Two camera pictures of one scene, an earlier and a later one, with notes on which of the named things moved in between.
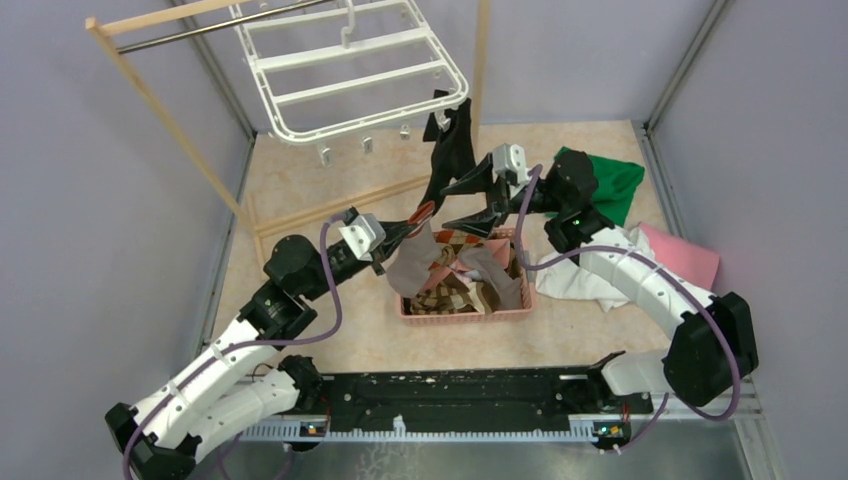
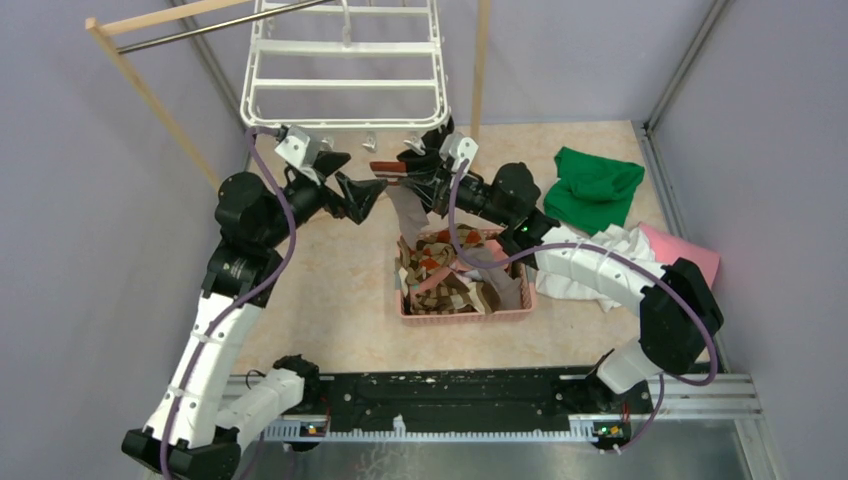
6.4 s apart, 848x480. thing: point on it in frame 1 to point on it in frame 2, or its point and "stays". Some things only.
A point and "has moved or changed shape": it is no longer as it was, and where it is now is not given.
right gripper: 480,180 to 435,186
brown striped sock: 453,294 stays
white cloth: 568,278 stays
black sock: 454,156 to 435,138
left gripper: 395,232 to 358,195
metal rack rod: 241,21 stays
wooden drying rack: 98,26 stays
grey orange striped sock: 409,274 to 409,206
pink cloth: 683,257 stays
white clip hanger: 339,70 has moved or changed shape
